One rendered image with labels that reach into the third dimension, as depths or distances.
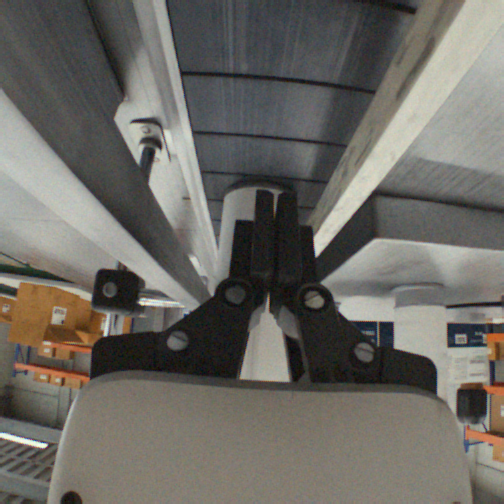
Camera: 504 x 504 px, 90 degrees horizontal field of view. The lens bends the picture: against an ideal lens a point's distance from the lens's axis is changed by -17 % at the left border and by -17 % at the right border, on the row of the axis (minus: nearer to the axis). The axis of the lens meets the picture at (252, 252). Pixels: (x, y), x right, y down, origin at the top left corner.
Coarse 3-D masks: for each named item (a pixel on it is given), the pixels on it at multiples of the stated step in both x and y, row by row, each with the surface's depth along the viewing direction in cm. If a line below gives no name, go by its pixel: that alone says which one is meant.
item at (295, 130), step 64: (192, 0) 8; (256, 0) 8; (320, 0) 8; (384, 0) 7; (192, 64) 11; (256, 64) 11; (320, 64) 10; (384, 64) 10; (192, 128) 14; (256, 128) 14; (320, 128) 14; (320, 192) 20
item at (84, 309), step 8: (80, 304) 213; (88, 304) 227; (80, 312) 213; (88, 312) 228; (80, 320) 214; (88, 320) 228; (80, 328) 214; (48, 336) 189; (80, 336) 228; (80, 344) 228
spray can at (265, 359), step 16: (240, 192) 19; (272, 192) 19; (224, 208) 20; (240, 208) 19; (224, 224) 19; (224, 240) 19; (224, 256) 18; (224, 272) 18; (272, 320) 17; (256, 336) 16; (272, 336) 16; (256, 352) 16; (272, 352) 16; (256, 368) 16; (272, 368) 16
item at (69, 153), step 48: (0, 0) 2; (48, 0) 2; (0, 48) 2; (48, 48) 2; (0, 96) 2; (48, 96) 3; (96, 96) 4; (0, 144) 3; (48, 144) 3; (96, 144) 4; (48, 192) 4; (96, 192) 4; (144, 192) 6; (96, 240) 6; (144, 240) 6; (192, 288) 13
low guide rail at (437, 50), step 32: (448, 0) 5; (480, 0) 4; (416, 32) 6; (448, 32) 5; (480, 32) 5; (416, 64) 7; (448, 64) 6; (384, 96) 9; (416, 96) 7; (384, 128) 9; (416, 128) 8; (352, 160) 12; (384, 160) 10; (352, 192) 13; (320, 224) 17
